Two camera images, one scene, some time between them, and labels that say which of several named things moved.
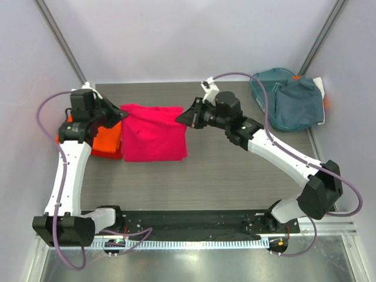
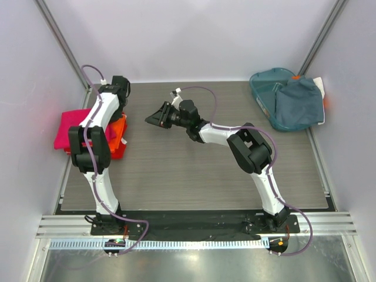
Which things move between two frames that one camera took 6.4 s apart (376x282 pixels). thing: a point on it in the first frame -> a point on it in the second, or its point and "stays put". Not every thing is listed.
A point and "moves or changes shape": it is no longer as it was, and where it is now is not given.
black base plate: x=207 y=223 stays put
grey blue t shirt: x=299 y=103 stays put
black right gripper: x=198 y=113 -> x=165 y=114
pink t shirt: x=152 y=133 moves or changes shape
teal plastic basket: x=272 y=79 stays put
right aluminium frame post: x=331 y=20 stays put
